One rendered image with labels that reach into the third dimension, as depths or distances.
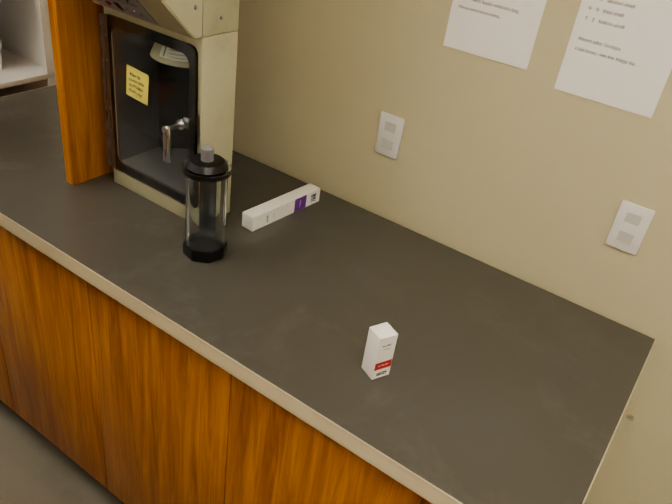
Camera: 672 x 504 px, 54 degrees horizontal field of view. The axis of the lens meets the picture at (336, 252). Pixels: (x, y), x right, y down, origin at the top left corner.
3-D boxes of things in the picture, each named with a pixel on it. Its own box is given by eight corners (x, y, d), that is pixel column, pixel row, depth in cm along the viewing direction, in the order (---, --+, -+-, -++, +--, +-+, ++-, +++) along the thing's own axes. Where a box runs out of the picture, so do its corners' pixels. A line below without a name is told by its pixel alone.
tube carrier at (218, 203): (212, 230, 161) (215, 151, 150) (237, 252, 155) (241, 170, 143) (173, 242, 155) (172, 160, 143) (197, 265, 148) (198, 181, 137)
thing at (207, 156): (213, 162, 150) (214, 135, 146) (236, 178, 145) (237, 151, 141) (177, 170, 144) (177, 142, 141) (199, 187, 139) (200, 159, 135)
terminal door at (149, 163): (114, 166, 175) (104, 11, 153) (196, 209, 161) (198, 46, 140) (111, 167, 174) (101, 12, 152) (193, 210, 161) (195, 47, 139)
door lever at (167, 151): (185, 158, 155) (177, 154, 157) (185, 120, 150) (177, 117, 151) (167, 165, 152) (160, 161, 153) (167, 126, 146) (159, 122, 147)
